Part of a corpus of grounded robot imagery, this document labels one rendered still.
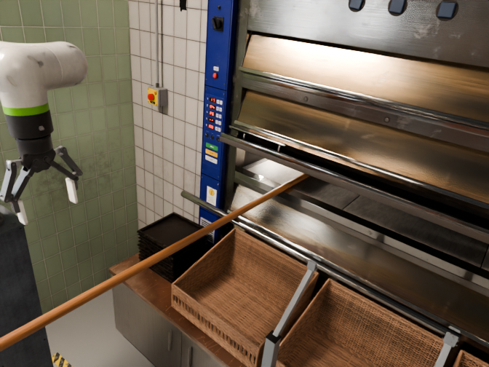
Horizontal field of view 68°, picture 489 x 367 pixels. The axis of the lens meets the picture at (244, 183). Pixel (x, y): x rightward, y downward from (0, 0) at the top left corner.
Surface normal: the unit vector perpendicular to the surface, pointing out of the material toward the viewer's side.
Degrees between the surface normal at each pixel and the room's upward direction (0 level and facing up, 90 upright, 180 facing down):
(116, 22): 90
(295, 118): 70
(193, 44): 90
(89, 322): 0
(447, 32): 90
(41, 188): 90
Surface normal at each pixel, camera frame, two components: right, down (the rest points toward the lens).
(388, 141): -0.56, -0.03
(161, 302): 0.09, -0.89
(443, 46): -0.63, 0.29
